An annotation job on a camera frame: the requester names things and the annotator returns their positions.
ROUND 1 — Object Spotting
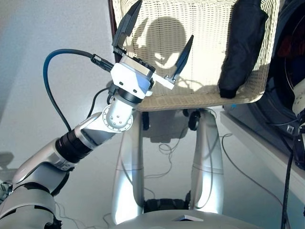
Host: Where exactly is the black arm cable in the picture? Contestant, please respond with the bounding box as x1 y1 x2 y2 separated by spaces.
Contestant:
265 120 301 229
42 48 115 132

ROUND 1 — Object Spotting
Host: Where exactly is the silver robot torso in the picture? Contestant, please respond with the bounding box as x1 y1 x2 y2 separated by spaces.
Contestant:
113 197 263 229

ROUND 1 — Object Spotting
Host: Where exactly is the pale woven basket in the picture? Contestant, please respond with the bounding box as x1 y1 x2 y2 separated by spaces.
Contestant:
111 0 281 113

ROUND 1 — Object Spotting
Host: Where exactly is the blue garment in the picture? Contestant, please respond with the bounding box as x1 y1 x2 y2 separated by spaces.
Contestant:
289 56 305 78

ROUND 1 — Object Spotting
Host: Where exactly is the black garment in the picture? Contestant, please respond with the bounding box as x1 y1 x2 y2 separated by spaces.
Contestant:
217 0 270 99

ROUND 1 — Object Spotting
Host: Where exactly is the grey washing machine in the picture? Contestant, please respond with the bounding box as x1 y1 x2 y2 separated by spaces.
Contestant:
223 0 305 166

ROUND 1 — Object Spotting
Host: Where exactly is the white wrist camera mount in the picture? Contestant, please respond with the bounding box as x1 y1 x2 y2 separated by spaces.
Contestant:
110 56 156 99

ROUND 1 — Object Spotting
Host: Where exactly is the white washing machine plinth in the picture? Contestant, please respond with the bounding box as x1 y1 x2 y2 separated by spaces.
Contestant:
219 110 305 199

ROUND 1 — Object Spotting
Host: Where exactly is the red garment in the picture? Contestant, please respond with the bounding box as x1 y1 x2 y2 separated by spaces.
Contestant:
277 32 305 58

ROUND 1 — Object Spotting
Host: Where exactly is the thin grey floor cable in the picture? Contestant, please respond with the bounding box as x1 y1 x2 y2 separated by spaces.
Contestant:
142 128 285 206

